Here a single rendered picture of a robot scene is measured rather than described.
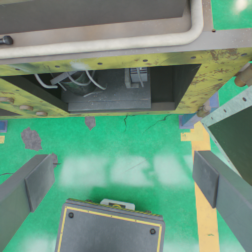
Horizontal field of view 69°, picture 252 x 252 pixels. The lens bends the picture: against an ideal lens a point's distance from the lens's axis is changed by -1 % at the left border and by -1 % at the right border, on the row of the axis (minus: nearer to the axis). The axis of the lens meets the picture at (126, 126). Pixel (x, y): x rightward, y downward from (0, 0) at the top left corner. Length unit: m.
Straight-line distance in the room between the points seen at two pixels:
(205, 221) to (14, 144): 1.78
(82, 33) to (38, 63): 0.12
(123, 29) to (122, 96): 0.48
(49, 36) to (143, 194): 1.37
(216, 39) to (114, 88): 0.56
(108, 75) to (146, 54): 0.53
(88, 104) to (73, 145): 0.87
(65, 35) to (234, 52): 0.36
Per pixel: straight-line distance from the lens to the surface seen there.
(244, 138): 0.71
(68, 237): 1.47
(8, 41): 0.51
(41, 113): 0.95
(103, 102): 0.88
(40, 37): 0.49
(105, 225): 1.37
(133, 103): 0.85
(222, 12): 2.14
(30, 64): 0.49
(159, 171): 1.58
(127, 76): 0.82
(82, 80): 0.79
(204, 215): 1.70
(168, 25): 0.44
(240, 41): 0.45
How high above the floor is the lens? 1.58
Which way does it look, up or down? 79 degrees down
